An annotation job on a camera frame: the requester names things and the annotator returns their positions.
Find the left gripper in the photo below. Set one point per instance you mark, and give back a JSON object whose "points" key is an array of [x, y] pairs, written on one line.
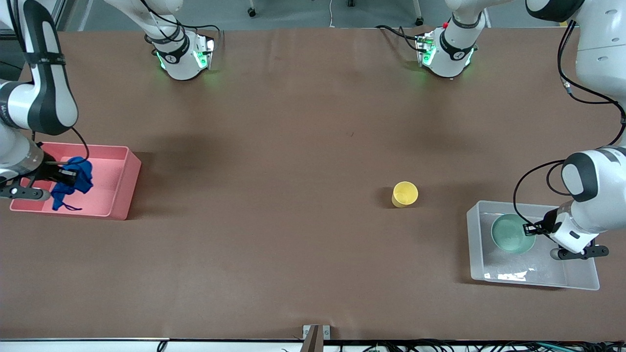
{"points": [[544, 225]]}

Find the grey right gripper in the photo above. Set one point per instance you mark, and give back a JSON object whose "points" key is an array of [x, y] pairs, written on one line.
{"points": [[51, 171]]}

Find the blue cloth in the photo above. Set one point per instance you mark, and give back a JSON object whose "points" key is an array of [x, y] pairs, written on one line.
{"points": [[80, 178]]}

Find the mint green bowl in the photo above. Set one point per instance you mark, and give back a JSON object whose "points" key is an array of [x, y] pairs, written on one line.
{"points": [[508, 234]]}

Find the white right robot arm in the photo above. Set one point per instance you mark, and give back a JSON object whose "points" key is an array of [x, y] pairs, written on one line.
{"points": [[44, 98]]}

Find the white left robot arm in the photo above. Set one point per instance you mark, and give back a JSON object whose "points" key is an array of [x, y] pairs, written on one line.
{"points": [[601, 49]]}

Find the clear plastic storage box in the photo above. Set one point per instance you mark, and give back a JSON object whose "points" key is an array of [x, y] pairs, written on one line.
{"points": [[518, 274]]}

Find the pink plastic bin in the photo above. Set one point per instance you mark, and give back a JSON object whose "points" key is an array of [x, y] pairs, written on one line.
{"points": [[112, 186]]}

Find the yellow plastic cup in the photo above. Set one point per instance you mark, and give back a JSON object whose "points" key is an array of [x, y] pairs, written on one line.
{"points": [[405, 193]]}

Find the metal table clamp bracket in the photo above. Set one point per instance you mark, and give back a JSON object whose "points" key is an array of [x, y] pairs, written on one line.
{"points": [[316, 335]]}

